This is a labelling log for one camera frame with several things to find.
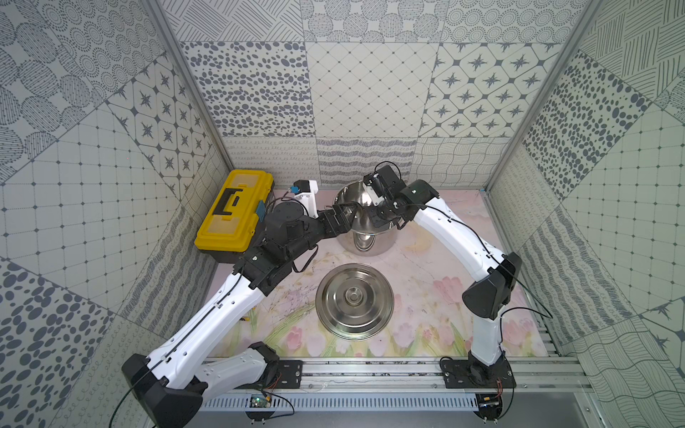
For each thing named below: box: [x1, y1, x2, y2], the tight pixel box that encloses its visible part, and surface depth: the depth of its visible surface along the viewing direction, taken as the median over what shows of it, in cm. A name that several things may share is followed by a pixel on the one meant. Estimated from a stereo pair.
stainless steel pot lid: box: [314, 263, 396, 341], surface depth 89 cm
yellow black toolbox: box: [194, 169, 274, 264], surface depth 94 cm
